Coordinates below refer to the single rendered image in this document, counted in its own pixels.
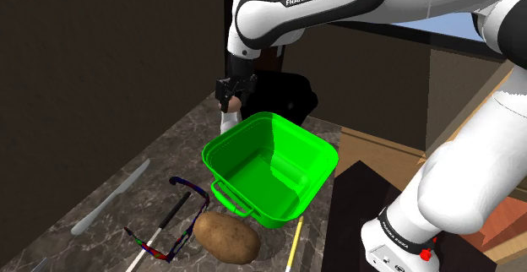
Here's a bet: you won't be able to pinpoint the silver table knife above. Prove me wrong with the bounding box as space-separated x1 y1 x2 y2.
70 158 152 237

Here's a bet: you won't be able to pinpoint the blue and red glasses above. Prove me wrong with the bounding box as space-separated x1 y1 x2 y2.
123 176 211 264

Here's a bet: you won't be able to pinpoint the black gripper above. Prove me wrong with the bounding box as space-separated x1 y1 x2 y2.
215 53 259 114

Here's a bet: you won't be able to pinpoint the black and white pen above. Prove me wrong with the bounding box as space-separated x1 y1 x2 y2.
124 191 193 272

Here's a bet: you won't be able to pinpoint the white bottle with brown top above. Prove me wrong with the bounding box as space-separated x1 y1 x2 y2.
220 96 243 135

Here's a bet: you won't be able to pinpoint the black rounded object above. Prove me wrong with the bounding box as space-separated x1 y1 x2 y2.
240 70 319 127

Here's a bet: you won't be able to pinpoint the yellow pencil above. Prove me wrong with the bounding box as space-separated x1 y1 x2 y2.
284 215 305 272

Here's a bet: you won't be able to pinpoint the green plastic bin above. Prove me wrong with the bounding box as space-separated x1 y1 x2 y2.
201 112 340 230

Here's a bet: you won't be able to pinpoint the brown potato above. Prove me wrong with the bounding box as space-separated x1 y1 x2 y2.
193 210 262 265

